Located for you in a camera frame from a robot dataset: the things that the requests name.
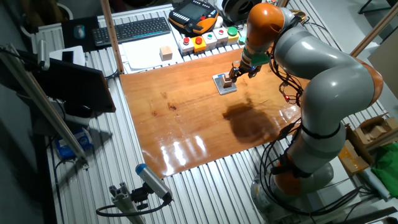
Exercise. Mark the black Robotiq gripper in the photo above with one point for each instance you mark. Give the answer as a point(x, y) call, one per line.
point(247, 70)

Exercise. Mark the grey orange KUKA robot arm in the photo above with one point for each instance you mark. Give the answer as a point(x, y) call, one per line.
point(326, 77)

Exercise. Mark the silver pocket scale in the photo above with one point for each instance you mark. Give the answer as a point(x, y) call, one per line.
point(225, 90)

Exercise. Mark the white rounded plastic object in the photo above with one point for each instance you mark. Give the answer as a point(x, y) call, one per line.
point(219, 22)

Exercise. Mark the green wrist flange plate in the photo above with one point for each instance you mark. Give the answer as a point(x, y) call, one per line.
point(260, 59)

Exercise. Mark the yellow box green button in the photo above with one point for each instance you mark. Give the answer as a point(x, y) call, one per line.
point(232, 35)

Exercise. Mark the white box small red button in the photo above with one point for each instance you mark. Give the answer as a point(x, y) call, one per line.
point(221, 35)

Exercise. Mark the white box green button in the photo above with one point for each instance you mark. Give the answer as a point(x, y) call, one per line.
point(210, 40)

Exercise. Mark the yellow box red button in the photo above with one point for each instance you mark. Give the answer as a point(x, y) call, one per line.
point(199, 45)

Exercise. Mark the white box large red button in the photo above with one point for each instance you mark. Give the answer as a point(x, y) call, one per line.
point(186, 46)

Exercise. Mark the black filament spool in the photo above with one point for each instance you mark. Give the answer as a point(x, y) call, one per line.
point(236, 9)

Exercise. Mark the glossy wooden board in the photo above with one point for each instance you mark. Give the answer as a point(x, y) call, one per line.
point(186, 124)

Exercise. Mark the large wooden cube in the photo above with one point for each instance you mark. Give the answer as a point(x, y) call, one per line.
point(166, 53)

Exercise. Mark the black orange teach pendant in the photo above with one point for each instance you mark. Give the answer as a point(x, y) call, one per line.
point(192, 15)

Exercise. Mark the golden snack bag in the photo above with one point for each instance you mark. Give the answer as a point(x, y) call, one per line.
point(300, 14)

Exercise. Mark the white paper sheet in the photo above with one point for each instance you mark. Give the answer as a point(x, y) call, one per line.
point(143, 54)

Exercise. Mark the black computer keyboard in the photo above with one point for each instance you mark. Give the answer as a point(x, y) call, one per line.
point(132, 31)

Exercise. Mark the cardboard box yellow tape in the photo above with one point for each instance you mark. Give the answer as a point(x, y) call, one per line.
point(351, 158)

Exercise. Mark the open cardboard box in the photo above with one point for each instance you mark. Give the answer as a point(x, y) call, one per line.
point(376, 130)

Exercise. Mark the beige cardboard panel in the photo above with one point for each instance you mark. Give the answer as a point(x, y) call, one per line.
point(387, 68)

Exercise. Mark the white flat panel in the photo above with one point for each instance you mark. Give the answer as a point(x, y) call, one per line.
point(345, 186)

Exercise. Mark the black flat monitor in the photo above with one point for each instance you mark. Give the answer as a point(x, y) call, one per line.
point(77, 84)

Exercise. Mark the white box device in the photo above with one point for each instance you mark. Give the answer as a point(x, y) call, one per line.
point(77, 54)

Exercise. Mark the grey computer mouse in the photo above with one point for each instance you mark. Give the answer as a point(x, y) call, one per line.
point(79, 31)

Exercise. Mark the black mouse pad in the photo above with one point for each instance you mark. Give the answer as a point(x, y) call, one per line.
point(68, 42)

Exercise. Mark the blue white packet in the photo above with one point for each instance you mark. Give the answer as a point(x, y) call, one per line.
point(73, 144)

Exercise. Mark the white round bin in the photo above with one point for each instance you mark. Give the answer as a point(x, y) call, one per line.
point(70, 12)

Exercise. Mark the white paper roll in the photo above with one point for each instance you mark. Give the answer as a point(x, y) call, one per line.
point(374, 183)

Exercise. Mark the green cloth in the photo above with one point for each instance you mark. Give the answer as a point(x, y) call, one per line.
point(387, 174)

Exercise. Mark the long aluminium strut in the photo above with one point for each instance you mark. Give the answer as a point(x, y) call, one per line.
point(46, 107)

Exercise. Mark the silver webcam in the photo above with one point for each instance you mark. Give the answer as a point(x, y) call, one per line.
point(42, 54)

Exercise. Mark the teal wrist bracket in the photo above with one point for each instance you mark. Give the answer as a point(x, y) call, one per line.
point(242, 40)

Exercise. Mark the frame post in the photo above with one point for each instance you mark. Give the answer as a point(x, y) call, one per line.
point(112, 37)
point(373, 32)
point(282, 3)

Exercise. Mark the silver depth camera blue end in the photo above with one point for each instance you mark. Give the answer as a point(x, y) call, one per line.
point(154, 182)

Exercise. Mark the aluminium profile camera mount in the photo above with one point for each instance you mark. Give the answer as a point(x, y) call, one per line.
point(124, 202)

